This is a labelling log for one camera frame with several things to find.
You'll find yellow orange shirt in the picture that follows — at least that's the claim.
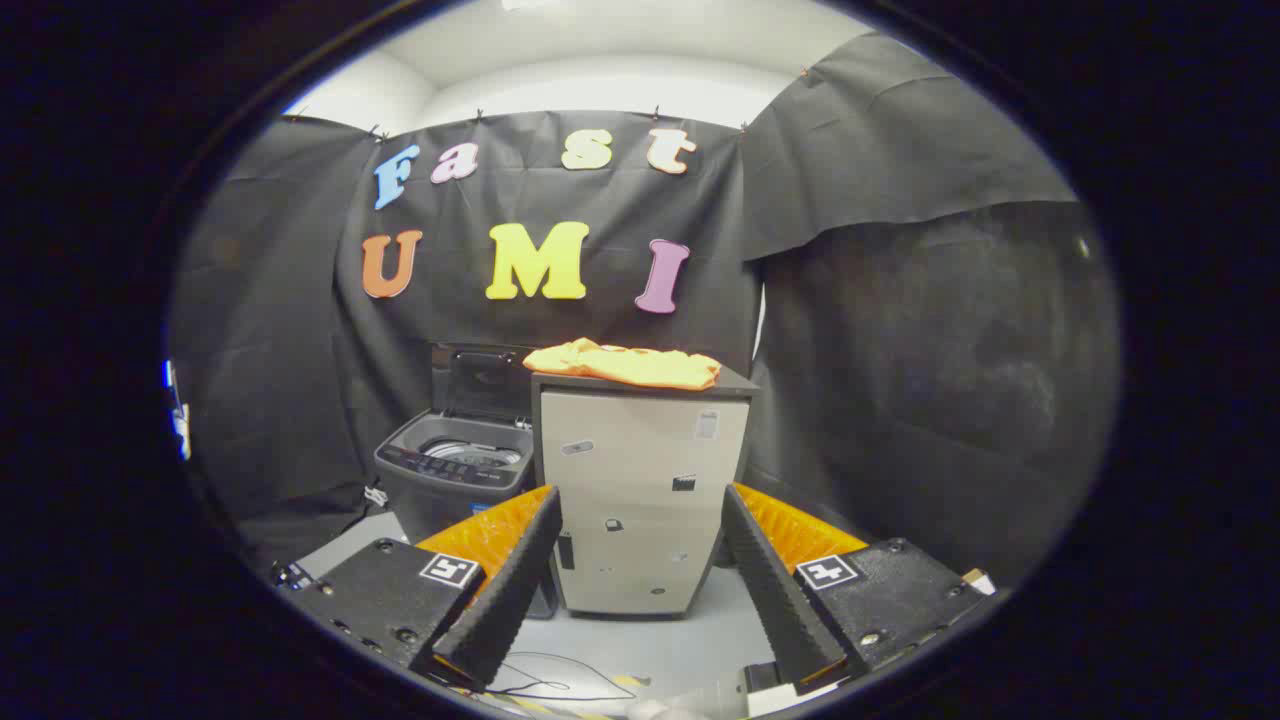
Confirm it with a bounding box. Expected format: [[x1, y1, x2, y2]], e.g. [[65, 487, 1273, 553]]
[[522, 338, 723, 391]]

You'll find thin black cable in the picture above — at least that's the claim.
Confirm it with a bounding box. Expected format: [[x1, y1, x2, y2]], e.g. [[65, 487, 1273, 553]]
[[490, 652, 641, 703]]

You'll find grey cabinet with dark top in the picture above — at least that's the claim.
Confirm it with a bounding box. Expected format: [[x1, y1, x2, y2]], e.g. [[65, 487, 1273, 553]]
[[530, 368, 761, 619]]

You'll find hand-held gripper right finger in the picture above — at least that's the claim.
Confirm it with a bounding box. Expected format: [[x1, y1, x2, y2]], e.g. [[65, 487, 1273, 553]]
[[720, 482, 1001, 698]]

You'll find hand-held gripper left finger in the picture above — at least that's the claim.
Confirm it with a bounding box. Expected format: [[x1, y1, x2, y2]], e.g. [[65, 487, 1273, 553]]
[[272, 485, 564, 693]]

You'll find grey washing machine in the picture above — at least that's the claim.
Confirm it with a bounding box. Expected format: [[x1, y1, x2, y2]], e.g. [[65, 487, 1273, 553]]
[[374, 408, 559, 621]]

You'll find black backdrop cloth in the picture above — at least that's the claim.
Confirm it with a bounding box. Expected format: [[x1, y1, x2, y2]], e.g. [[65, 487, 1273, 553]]
[[168, 30, 1121, 591]]

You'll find blue white object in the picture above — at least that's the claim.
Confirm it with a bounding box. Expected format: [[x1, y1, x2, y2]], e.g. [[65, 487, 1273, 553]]
[[163, 360, 193, 461]]

